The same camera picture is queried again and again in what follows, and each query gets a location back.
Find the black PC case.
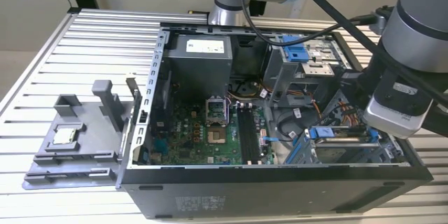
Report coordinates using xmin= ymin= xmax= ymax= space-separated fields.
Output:
xmin=114 ymin=20 xmax=434 ymax=221

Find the grey wrist connector block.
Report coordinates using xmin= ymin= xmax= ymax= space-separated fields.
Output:
xmin=367 ymin=6 xmax=390 ymax=36

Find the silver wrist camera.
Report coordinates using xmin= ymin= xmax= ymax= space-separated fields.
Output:
xmin=362 ymin=76 xmax=434 ymax=140

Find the CPU socket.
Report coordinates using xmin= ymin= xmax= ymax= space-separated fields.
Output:
xmin=206 ymin=126 xmax=230 ymax=145

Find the orange yellow power wire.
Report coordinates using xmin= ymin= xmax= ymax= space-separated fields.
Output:
xmin=337 ymin=98 xmax=366 ymax=130

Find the silver CPU chip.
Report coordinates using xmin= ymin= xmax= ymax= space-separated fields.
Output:
xmin=50 ymin=126 xmax=78 ymax=145

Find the green motherboard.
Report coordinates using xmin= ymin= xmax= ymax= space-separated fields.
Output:
xmin=149 ymin=100 xmax=277 ymax=166

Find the black data wire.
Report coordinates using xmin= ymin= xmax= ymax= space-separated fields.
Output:
xmin=259 ymin=108 xmax=306 ymax=145

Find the metal disk bay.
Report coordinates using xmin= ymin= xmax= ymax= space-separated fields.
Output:
xmin=282 ymin=125 xmax=402 ymax=166

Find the black RAM slot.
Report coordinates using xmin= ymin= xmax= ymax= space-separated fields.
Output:
xmin=241 ymin=105 xmax=254 ymax=162
xmin=249 ymin=105 xmax=263 ymax=162
xmin=235 ymin=105 xmax=249 ymax=162
xmin=245 ymin=105 xmax=258 ymax=162

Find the yellow black wire bundle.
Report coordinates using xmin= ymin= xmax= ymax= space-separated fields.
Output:
xmin=226 ymin=79 xmax=271 ymax=100

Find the grey parts rack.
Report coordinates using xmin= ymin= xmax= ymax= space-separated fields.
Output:
xmin=21 ymin=79 xmax=130 ymax=190

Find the hard disk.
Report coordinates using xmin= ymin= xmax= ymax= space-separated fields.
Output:
xmin=313 ymin=126 xmax=381 ymax=164

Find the blue plastic drive latch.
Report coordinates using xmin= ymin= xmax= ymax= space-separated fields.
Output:
xmin=281 ymin=35 xmax=309 ymax=62

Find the grey power supply unit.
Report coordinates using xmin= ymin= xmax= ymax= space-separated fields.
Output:
xmin=163 ymin=35 xmax=233 ymax=99

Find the thin orange wire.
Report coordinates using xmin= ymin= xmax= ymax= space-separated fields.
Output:
xmin=310 ymin=99 xmax=323 ymax=120

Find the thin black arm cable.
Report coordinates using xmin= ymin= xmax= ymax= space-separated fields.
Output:
xmin=239 ymin=0 xmax=378 ymax=48

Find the grey metal drive cage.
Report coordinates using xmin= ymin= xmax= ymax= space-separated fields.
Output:
xmin=261 ymin=36 xmax=353 ymax=109

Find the metal socket cover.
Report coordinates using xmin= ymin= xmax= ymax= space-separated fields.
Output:
xmin=203 ymin=94 xmax=230 ymax=127

